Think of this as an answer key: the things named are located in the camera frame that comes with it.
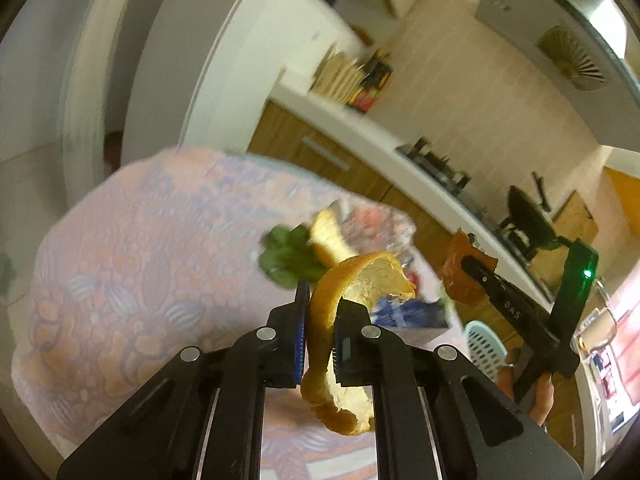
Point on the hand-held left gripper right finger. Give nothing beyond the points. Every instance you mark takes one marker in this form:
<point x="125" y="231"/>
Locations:
<point x="340" y="355"/>

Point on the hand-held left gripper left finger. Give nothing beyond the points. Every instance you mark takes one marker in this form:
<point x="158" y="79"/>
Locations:
<point x="301" y="330"/>

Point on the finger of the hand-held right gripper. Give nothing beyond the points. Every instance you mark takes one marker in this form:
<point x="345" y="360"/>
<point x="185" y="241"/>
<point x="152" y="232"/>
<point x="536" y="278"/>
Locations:
<point x="480" y="277"/>

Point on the brown snack wrapper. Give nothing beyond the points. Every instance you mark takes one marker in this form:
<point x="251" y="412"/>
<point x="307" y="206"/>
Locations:
<point x="457" y="280"/>

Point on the large orange peel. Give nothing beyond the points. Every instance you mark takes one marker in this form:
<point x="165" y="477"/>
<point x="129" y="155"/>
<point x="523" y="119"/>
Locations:
<point x="330" y="280"/>

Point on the light blue plastic basket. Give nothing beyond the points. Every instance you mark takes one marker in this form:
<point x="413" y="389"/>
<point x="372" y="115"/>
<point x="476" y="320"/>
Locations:
<point x="482" y="350"/>

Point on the person's right hand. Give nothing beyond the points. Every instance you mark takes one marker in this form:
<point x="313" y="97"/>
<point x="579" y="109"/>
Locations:
<point x="542" y="397"/>

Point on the pink striped curtain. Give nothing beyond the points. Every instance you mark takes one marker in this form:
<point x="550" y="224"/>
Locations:
<point x="627" y="320"/>

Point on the wooden cabinet door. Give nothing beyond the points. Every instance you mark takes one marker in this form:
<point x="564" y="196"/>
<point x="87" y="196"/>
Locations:
<point x="430" y="242"/>
<point x="280" y="135"/>

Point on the green leafy vegetable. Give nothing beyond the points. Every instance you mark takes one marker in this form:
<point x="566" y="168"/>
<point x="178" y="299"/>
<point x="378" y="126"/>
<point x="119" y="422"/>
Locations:
<point x="287" y="260"/>

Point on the blue white packet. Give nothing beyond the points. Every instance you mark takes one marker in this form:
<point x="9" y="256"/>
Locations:
<point x="405" y="312"/>

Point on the black frying pan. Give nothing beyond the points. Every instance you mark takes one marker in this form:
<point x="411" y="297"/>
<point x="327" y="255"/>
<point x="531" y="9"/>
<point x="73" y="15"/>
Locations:
<point x="527" y="215"/>

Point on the wooden cutting board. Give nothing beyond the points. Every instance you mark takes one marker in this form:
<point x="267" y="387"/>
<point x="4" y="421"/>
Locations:
<point x="575" y="220"/>

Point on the small orange peel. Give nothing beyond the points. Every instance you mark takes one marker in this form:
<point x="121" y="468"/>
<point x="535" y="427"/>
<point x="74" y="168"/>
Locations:
<point x="327" y="237"/>

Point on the black cooking utensil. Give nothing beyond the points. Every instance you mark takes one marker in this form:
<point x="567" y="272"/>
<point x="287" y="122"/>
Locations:
<point x="540" y="190"/>

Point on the colourful printed wrapper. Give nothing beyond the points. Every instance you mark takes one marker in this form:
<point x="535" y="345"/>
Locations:
<point x="375" y="225"/>

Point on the steel range hood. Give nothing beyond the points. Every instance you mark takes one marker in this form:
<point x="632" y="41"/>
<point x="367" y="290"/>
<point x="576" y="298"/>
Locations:
<point x="525" y="5"/>

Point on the white door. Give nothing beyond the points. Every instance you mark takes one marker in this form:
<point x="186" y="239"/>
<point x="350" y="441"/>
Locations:
<point x="200" y="60"/>

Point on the yellow wall cabinet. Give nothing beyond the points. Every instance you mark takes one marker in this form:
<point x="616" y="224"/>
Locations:
<point x="622" y="200"/>

